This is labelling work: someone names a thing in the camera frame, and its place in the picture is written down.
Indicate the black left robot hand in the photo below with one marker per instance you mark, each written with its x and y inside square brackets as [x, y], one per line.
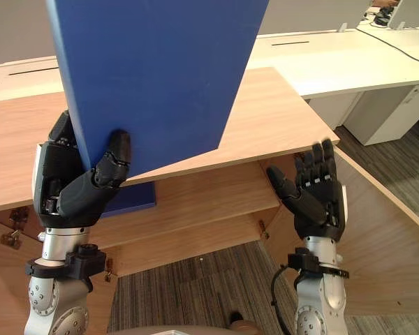
[73, 195]

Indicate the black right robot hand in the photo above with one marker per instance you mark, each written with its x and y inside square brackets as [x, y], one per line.
[314, 195]

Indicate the blue folder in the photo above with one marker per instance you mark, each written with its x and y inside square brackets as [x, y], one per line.
[153, 80]

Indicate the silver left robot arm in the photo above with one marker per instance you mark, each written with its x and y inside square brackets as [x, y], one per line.
[57, 282]

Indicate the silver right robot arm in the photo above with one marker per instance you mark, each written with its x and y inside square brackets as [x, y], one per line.
[317, 286]

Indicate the brass door hinge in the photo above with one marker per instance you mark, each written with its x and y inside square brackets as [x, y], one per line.
[109, 272]
[263, 228]
[10, 240]

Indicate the wooden office cabinet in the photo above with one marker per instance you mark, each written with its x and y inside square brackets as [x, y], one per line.
[181, 146]

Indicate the white office desk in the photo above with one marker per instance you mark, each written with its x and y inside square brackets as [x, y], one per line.
[338, 63]

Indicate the grey robot torso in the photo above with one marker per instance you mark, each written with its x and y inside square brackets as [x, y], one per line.
[167, 331]

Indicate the black desk devices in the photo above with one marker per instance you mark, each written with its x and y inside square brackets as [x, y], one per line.
[380, 17]

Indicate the grey desk divider panel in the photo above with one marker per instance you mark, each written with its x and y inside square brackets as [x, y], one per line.
[410, 13]

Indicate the white drawer pedestal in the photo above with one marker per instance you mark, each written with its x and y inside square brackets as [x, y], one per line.
[387, 113]

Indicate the white divider bracket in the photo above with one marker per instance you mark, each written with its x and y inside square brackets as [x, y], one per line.
[343, 28]

